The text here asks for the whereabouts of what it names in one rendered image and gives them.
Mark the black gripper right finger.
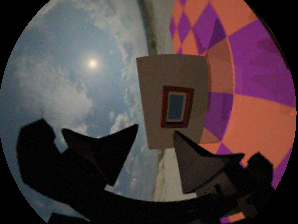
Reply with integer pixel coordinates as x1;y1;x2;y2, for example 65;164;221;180
172;131;245;194

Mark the brown flat board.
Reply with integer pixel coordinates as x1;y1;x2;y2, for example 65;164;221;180
136;53;209;149

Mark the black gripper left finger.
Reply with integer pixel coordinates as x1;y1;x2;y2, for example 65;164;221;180
61;124;138;186

